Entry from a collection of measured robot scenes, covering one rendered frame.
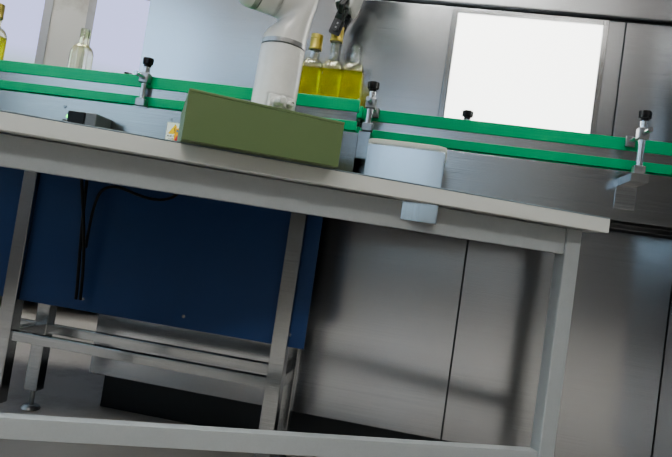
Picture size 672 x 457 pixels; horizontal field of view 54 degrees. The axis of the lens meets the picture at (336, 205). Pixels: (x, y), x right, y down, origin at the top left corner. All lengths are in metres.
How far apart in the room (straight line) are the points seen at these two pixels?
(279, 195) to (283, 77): 0.24
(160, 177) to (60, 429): 0.51
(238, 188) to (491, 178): 0.68
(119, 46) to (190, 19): 2.63
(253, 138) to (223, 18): 0.92
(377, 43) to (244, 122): 0.80
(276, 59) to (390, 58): 0.63
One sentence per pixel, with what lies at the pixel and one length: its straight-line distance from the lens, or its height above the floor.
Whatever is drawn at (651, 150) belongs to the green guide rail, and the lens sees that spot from 1.82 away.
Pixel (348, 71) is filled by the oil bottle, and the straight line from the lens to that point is 1.82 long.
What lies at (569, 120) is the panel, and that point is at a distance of 1.96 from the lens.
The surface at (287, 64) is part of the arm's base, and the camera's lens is 1.41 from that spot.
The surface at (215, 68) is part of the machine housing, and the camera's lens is 2.11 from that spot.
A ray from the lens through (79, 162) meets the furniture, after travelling 1.35.
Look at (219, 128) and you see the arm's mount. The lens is 1.27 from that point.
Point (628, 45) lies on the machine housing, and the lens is 2.07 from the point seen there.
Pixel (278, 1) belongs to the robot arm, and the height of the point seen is 1.08.
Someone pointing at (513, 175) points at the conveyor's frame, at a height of 0.83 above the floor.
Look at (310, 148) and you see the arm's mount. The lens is 1.29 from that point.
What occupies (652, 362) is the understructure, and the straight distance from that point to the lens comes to 2.02.
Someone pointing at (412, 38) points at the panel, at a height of 1.22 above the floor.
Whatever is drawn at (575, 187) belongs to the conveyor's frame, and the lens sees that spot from 1.75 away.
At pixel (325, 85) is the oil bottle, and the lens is 1.82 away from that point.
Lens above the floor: 0.61
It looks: 3 degrees up
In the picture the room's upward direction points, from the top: 8 degrees clockwise
